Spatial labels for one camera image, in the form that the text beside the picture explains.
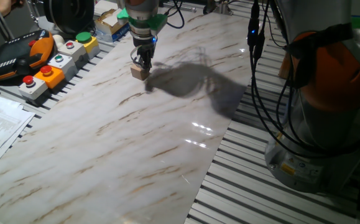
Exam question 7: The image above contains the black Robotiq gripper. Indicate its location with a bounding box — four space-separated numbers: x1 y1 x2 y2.
129 35 159 72

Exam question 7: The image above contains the small wooden block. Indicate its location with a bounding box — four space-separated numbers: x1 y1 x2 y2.
129 63 151 82

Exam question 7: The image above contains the person's bare hand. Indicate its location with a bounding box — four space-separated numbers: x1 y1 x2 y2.
0 0 25 17

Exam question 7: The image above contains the cardboard tissue box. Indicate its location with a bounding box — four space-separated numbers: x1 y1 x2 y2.
94 8 130 43

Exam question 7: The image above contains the yellow box green button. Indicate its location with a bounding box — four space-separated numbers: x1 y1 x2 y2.
75 31 101 60

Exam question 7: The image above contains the white flat box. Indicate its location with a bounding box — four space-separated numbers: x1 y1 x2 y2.
93 0 119 17

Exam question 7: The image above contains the white box small red button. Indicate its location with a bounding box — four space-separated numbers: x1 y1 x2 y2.
57 40 89 68

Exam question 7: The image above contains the white box green button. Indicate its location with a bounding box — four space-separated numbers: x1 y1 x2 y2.
48 53 78 82

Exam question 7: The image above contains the black round spool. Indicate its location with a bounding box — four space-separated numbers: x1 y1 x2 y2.
44 0 95 35

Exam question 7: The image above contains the white egg shaped object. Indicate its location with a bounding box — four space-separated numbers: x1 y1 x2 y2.
52 34 65 49

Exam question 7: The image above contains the white marble pattern sheet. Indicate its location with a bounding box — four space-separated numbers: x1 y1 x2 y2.
0 9 255 224

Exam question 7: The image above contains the orange box red mushroom button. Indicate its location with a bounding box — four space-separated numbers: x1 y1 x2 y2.
34 65 66 90

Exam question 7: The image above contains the white box red mushroom button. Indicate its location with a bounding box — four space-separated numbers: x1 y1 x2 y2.
18 75 49 101

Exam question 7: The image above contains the black orange teach pendant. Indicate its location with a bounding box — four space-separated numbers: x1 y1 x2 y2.
0 29 55 83

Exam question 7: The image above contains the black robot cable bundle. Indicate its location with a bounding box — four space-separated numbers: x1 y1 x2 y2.
246 0 360 156

